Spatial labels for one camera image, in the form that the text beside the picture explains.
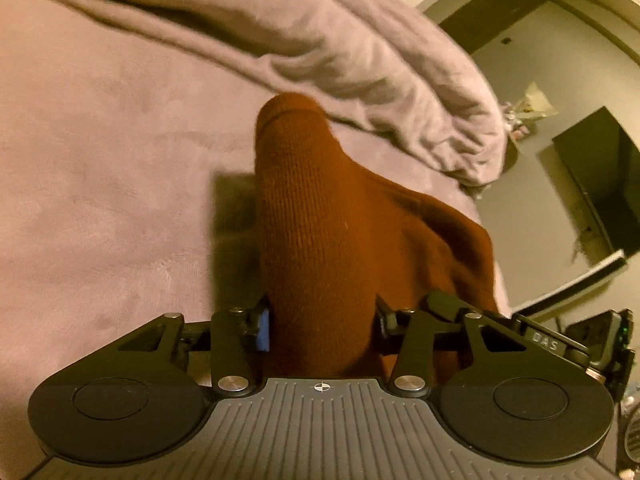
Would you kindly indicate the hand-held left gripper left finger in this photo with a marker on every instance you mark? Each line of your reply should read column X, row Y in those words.
column 262, row 330

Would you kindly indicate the white shelf board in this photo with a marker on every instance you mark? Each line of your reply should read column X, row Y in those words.
column 575, row 282

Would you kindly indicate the dark door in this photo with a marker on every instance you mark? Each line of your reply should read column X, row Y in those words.
column 492, row 15

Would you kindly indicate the black flat screen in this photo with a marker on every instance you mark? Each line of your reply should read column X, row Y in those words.
column 600, row 175

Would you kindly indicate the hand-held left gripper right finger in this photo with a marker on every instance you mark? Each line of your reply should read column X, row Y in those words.
column 387, row 327

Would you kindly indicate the wrapped flower bouquet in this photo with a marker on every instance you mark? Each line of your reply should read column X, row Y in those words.
column 532, row 107

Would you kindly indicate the brown knit sweater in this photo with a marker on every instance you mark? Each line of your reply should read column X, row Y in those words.
column 320, row 220

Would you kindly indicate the purple duvet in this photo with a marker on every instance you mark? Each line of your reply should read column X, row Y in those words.
column 300, row 35

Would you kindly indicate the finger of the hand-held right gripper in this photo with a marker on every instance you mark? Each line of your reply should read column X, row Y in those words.
column 542, row 337

